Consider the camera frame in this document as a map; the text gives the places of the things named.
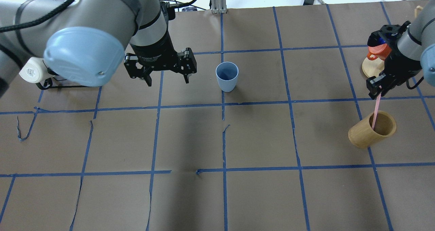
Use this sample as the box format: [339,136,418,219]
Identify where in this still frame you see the wooden mug tree stand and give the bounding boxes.
[362,19,422,78]

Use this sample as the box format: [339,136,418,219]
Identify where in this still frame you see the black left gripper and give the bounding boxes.
[124,31,197,87]

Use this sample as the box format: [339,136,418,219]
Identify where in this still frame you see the pink chopstick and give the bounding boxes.
[371,92,382,131]

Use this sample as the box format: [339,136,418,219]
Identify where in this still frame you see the orange hanging mug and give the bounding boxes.
[366,43,392,61]

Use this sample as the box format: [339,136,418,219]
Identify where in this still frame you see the white mug rear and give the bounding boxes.
[19,57,55,84]

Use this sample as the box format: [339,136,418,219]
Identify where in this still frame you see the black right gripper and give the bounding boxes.
[366,23,422,100]

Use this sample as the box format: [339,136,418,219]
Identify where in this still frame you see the light blue plastic cup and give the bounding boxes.
[215,62,239,93]

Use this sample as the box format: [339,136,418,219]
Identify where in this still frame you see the bamboo chopstick holder cup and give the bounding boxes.
[348,111,397,149]

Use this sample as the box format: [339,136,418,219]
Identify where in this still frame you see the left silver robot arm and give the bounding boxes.
[0,0,197,95]

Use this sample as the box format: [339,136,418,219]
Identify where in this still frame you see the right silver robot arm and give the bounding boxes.
[366,0,435,99]

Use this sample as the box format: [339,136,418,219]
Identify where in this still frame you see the black wire mug rack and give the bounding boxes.
[35,77,90,90]

